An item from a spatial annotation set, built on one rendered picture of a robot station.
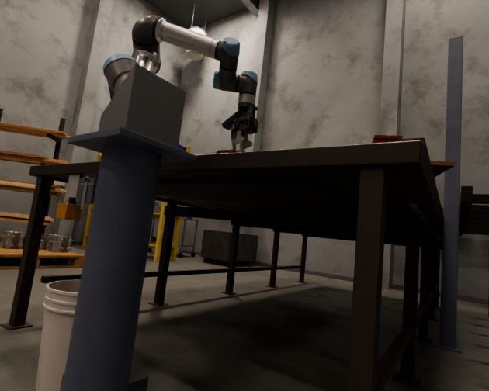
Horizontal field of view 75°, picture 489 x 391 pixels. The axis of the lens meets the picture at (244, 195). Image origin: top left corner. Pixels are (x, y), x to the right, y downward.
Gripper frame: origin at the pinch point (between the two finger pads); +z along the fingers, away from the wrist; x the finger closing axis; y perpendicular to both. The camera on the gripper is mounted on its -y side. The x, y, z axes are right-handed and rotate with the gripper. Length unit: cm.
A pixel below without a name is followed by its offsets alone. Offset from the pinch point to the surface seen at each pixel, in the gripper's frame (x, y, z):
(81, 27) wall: 229, -673, -401
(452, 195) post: 173, 75, -10
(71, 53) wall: 217, -672, -327
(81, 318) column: -59, 0, 62
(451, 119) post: 174, 73, -71
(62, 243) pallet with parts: 114, -357, 77
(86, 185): -27, -66, 21
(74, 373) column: -59, 1, 76
